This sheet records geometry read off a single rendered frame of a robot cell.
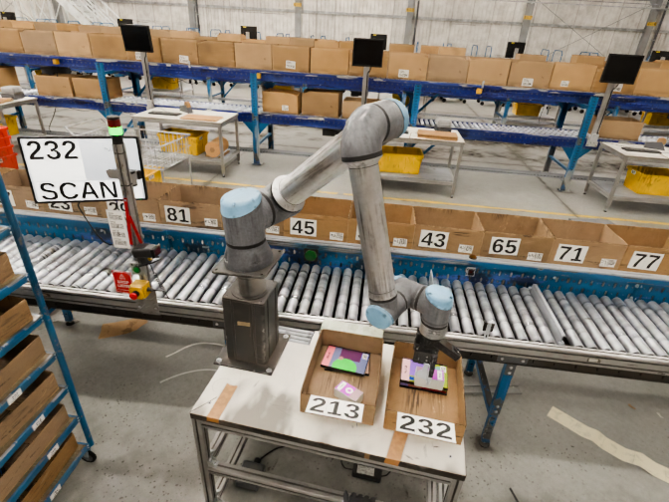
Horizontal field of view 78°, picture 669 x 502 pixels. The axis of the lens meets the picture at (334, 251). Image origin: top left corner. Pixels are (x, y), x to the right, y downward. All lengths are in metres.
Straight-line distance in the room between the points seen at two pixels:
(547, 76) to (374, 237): 6.10
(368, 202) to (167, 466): 1.85
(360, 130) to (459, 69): 5.74
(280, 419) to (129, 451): 1.19
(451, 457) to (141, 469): 1.60
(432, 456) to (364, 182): 0.98
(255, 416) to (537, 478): 1.61
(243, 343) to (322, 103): 5.24
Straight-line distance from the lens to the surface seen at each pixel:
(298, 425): 1.64
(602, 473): 2.91
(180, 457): 2.57
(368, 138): 1.13
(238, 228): 1.52
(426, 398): 1.78
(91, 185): 2.24
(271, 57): 7.00
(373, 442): 1.62
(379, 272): 1.25
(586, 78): 7.34
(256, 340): 1.76
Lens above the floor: 2.04
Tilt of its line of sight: 29 degrees down
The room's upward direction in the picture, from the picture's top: 3 degrees clockwise
